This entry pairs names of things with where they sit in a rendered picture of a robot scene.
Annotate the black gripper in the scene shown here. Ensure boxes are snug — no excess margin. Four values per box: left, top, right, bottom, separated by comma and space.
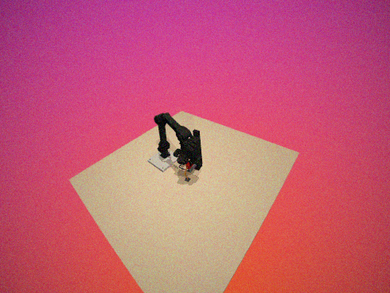
174, 148, 202, 166

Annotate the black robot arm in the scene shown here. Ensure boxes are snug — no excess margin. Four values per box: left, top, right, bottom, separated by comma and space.
154, 112, 200, 165

